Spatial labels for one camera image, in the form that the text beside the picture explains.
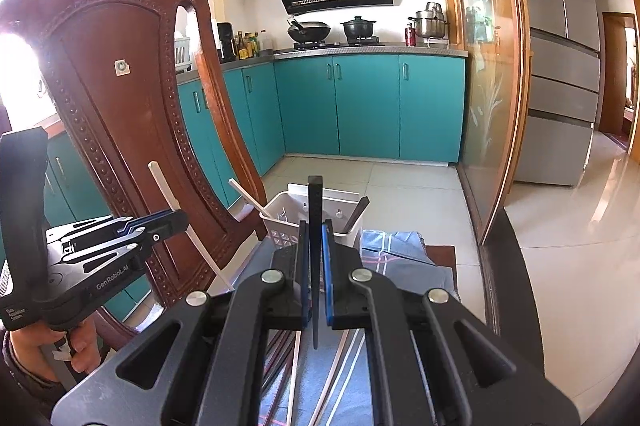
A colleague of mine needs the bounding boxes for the carved wooden chair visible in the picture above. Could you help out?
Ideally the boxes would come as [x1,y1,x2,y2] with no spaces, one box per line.
[0,0,269,349]

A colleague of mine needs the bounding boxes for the white slotted utensil basket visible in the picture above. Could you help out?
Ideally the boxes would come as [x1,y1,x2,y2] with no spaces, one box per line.
[259,190,364,253]

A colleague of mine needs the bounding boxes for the blue striped cloth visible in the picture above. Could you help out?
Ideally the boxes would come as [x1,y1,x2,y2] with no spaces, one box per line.
[235,229,459,426]

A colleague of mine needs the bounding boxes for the wood-framed glass sliding door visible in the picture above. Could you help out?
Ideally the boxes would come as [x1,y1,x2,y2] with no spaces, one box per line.
[436,0,532,248]

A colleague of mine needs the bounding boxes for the white dish rack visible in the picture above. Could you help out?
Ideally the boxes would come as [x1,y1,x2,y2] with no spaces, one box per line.
[172,28,196,75]

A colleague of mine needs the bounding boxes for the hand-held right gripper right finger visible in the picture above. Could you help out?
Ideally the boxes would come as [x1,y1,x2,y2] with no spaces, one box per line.
[322,220,581,426]

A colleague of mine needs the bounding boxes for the row of condiment bottles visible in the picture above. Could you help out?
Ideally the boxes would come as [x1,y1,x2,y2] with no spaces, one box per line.
[236,29,274,60]

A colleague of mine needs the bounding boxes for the white chopstick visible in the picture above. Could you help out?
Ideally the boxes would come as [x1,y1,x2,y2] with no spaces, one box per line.
[324,333,369,426]
[306,332,351,426]
[228,178,274,220]
[286,331,302,426]
[147,161,236,293]

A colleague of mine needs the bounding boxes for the stainless steel pot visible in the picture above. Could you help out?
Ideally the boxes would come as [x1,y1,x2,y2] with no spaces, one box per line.
[407,1,450,40]

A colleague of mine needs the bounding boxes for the black wok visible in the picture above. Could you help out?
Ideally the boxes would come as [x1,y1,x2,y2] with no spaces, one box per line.
[286,18,333,44]

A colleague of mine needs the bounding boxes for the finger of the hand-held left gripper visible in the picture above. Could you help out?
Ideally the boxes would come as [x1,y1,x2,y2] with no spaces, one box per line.
[126,209,189,258]
[114,209,174,235]

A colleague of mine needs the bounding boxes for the dark grey utensil handle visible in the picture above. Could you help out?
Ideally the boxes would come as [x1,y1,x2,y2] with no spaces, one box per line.
[343,195,371,235]

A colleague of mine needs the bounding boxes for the black chopstick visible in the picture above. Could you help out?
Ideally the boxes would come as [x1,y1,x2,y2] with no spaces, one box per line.
[308,175,322,350]

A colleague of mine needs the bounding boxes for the gas stove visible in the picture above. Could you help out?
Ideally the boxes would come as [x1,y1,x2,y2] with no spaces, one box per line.
[292,37,387,52]

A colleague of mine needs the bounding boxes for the black lidded pot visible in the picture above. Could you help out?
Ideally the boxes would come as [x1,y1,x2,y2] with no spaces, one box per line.
[340,16,379,42]

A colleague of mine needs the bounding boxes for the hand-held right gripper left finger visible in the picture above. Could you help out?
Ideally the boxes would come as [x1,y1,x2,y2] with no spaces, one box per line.
[52,220,311,426]

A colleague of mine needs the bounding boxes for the teal lower cabinets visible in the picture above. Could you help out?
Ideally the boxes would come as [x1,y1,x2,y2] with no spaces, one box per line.
[273,53,467,165]
[42,62,287,322]

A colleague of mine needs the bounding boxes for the silver refrigerator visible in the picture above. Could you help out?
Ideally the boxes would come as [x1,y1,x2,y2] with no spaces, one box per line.
[504,0,602,188]

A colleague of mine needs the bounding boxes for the person's left forearm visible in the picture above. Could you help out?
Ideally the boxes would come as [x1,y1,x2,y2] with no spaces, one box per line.
[0,331,57,413]

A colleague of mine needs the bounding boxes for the person's left hand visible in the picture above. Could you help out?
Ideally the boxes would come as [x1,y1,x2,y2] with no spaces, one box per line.
[4,317,102,383]

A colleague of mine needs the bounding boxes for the wooden door frame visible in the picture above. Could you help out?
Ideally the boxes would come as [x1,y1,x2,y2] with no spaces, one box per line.
[599,11,640,143]

